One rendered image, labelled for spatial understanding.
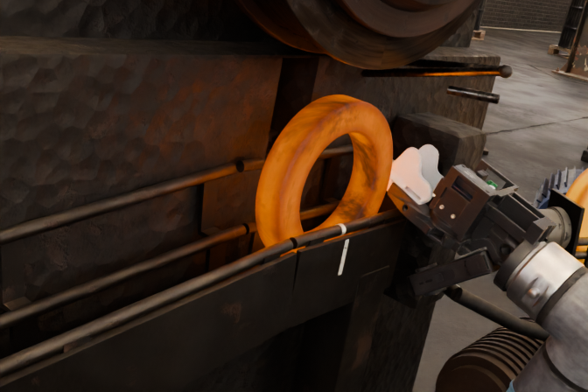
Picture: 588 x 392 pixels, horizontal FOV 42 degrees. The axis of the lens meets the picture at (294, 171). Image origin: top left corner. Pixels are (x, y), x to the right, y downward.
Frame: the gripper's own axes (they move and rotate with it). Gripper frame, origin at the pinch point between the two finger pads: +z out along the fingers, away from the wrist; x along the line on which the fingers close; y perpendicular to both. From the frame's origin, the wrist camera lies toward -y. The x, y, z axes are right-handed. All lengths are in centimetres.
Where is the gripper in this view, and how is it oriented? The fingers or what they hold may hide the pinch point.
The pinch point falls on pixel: (381, 167)
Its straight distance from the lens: 90.0
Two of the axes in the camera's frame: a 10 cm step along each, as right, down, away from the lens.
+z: -6.5, -6.0, 4.6
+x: -6.4, 1.1, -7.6
